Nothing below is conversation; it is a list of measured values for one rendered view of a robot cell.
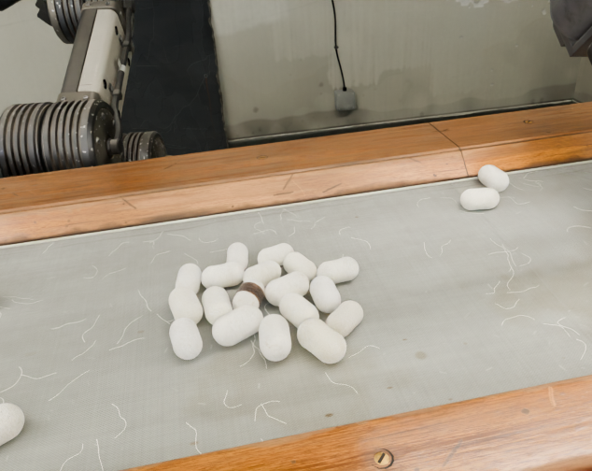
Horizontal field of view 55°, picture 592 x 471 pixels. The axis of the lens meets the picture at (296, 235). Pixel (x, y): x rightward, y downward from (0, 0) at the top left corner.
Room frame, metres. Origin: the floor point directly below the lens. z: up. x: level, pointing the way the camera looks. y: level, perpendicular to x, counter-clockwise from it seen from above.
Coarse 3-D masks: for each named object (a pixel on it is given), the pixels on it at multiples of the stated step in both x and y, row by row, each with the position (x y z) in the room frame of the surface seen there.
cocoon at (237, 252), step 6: (234, 246) 0.41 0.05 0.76; (240, 246) 0.41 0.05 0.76; (228, 252) 0.40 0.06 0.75; (234, 252) 0.40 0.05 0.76; (240, 252) 0.40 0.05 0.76; (246, 252) 0.40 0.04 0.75; (228, 258) 0.40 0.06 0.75; (234, 258) 0.39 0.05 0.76; (240, 258) 0.39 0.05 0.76; (246, 258) 0.40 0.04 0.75; (246, 264) 0.39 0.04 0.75
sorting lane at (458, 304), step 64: (384, 192) 0.52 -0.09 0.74; (448, 192) 0.51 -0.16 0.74; (512, 192) 0.50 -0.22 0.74; (576, 192) 0.49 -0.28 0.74; (0, 256) 0.45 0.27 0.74; (64, 256) 0.44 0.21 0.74; (128, 256) 0.43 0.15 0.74; (192, 256) 0.43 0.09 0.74; (256, 256) 0.42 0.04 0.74; (320, 256) 0.41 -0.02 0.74; (384, 256) 0.40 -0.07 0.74; (448, 256) 0.40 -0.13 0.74; (512, 256) 0.39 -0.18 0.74; (576, 256) 0.38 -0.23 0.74; (0, 320) 0.35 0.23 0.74; (64, 320) 0.35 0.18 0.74; (128, 320) 0.34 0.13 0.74; (384, 320) 0.32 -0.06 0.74; (448, 320) 0.32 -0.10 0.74; (512, 320) 0.31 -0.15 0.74; (576, 320) 0.31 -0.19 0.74; (0, 384) 0.28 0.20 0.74; (64, 384) 0.28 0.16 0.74; (128, 384) 0.27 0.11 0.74; (192, 384) 0.27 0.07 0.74; (256, 384) 0.27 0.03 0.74; (320, 384) 0.26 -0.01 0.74; (384, 384) 0.26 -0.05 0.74; (448, 384) 0.25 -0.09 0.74; (512, 384) 0.25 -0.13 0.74; (0, 448) 0.23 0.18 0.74; (64, 448) 0.23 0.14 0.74; (128, 448) 0.22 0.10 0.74; (192, 448) 0.22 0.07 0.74
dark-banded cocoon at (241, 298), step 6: (258, 282) 0.35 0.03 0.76; (264, 288) 0.35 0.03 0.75; (240, 294) 0.34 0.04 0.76; (246, 294) 0.34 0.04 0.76; (252, 294) 0.34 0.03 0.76; (264, 294) 0.35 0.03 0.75; (234, 300) 0.34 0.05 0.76; (240, 300) 0.33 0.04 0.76; (246, 300) 0.33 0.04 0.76; (252, 300) 0.33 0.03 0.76; (234, 306) 0.33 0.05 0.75; (240, 306) 0.33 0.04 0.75; (258, 306) 0.34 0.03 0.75
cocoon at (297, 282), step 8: (296, 272) 0.36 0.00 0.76; (272, 280) 0.35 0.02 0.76; (280, 280) 0.35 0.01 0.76; (288, 280) 0.35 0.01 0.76; (296, 280) 0.35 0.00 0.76; (304, 280) 0.35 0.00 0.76; (272, 288) 0.34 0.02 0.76; (280, 288) 0.34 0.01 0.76; (288, 288) 0.34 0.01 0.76; (296, 288) 0.35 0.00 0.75; (304, 288) 0.35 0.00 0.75; (272, 296) 0.34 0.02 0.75; (280, 296) 0.34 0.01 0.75; (272, 304) 0.34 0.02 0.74
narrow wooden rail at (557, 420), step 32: (544, 384) 0.23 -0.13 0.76; (576, 384) 0.22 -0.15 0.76; (416, 416) 0.21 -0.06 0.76; (448, 416) 0.21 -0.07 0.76; (480, 416) 0.21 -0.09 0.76; (512, 416) 0.20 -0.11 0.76; (544, 416) 0.20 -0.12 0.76; (576, 416) 0.20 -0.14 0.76; (256, 448) 0.20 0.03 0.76; (288, 448) 0.19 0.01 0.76; (320, 448) 0.19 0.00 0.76; (352, 448) 0.19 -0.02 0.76; (384, 448) 0.19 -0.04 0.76; (416, 448) 0.19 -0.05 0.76; (448, 448) 0.19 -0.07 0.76; (480, 448) 0.19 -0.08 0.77; (512, 448) 0.19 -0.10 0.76; (544, 448) 0.18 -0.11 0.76; (576, 448) 0.18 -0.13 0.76
